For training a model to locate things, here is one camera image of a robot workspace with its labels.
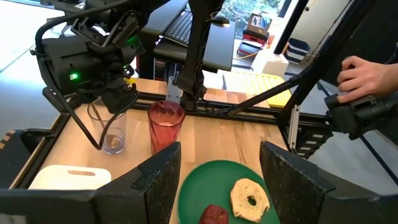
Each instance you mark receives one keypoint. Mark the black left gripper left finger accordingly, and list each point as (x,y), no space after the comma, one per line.
(93,205)

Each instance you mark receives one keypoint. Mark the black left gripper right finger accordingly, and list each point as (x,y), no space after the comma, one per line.
(298,193)

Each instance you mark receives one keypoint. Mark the gold spoon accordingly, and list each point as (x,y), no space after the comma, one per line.
(96,115)

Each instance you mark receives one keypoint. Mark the beige bagel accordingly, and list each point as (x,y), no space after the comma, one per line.
(241,196)

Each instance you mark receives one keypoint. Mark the red apple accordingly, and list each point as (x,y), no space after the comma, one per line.
(214,216)

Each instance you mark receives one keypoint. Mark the white plastic bin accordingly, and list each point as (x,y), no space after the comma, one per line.
(68,179)

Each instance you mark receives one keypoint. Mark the clear drinking glass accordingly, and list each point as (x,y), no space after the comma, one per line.
(116,140)

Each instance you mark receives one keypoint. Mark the pink plastic tumbler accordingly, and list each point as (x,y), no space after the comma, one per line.
(164,130)

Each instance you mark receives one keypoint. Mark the laptop computer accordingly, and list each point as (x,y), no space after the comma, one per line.
(178,29)

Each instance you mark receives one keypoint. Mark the green plastic plate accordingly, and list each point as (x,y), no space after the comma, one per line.
(208,183)

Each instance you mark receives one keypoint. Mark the grey desk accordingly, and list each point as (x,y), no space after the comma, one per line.
(217,46)

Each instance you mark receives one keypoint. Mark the yellow perforated board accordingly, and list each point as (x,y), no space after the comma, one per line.
(264,87)

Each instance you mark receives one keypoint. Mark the black computer mouse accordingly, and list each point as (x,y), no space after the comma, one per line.
(220,20)

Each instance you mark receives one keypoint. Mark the person's hand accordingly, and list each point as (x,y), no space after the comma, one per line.
(363,77)

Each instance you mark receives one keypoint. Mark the white cardboard box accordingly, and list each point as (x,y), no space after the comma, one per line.
(269,63)

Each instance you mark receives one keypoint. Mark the stacked blue white bins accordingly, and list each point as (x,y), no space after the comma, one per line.
(297,51)

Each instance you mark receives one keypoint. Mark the black aluminium table frame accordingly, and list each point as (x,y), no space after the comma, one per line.
(311,74)

